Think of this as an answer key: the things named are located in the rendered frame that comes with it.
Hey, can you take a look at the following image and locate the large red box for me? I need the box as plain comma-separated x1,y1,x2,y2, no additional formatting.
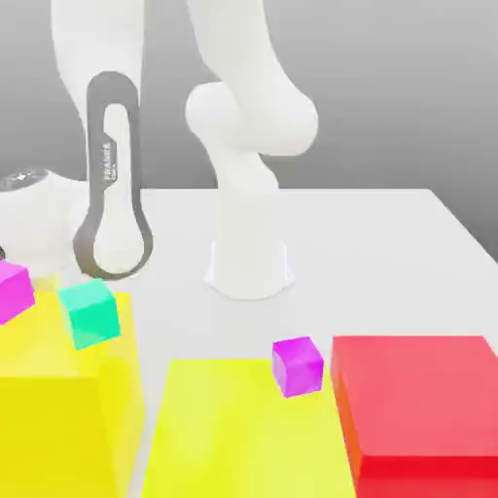
330,335,498,498

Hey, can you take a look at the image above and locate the small magenta cube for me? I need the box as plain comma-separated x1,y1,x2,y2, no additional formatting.
0,259,36,327
271,336,325,399

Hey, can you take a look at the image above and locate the small teal cube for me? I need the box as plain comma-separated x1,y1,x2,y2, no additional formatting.
56,278,123,351

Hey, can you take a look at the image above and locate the large flat yellow box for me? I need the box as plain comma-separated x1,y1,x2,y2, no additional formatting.
140,358,358,498

